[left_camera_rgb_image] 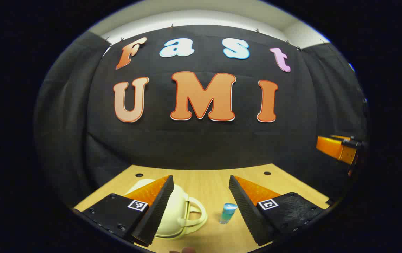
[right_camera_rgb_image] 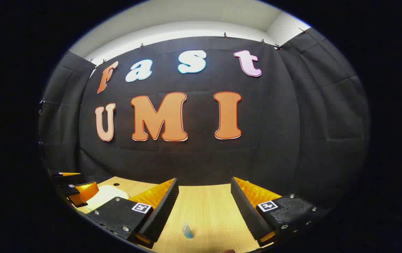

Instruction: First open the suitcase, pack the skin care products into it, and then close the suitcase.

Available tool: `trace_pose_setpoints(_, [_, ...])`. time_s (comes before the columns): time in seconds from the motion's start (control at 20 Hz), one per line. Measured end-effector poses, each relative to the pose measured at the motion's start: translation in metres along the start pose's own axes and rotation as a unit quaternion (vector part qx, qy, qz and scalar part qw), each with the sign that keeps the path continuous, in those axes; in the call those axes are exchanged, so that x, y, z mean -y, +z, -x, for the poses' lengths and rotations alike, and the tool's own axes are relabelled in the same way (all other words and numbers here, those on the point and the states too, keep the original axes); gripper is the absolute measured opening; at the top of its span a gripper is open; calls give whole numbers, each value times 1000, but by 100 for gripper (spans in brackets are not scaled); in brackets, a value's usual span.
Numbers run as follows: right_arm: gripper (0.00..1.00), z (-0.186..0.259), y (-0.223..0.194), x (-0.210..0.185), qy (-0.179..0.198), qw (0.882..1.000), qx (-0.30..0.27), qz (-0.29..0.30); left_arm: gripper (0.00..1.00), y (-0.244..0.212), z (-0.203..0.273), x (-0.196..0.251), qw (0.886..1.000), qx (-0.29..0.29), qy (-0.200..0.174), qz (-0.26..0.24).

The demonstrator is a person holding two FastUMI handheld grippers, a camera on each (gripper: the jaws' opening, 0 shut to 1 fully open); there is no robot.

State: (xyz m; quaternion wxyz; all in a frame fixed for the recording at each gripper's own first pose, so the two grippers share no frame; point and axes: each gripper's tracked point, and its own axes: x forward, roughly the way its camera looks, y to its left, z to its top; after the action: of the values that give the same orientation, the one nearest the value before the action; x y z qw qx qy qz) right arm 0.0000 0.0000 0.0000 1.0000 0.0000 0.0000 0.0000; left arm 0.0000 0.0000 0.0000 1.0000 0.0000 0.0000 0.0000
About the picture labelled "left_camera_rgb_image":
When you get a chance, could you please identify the clear bottle with blue cap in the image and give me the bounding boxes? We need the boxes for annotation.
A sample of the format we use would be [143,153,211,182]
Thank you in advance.
[219,203,238,225]

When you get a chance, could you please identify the pale yellow suitcase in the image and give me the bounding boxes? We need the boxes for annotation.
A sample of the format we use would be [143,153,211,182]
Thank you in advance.
[125,179,208,240]

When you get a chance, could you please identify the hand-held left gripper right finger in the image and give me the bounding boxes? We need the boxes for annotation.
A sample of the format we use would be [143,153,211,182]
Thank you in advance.
[228,175,331,246]

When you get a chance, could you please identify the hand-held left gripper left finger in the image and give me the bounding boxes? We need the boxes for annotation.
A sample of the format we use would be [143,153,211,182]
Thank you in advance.
[73,175,174,246]

